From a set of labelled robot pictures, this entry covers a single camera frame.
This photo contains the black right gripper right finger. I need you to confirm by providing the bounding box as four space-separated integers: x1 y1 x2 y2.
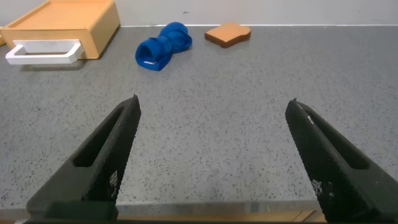
285 98 398 223

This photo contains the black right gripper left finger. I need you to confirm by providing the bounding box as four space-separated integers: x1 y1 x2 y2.
26 95 142 219

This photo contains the yellow drawer with white handle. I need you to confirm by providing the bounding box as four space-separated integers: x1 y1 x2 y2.
5 39 85 65

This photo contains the yellow drawer housing box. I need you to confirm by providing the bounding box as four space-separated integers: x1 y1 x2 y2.
0 0 121 60

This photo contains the blue rolled cloth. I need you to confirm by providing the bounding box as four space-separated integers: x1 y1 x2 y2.
134 21 193 72

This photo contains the brown toast slice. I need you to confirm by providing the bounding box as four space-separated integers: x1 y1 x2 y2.
204 22 252 49

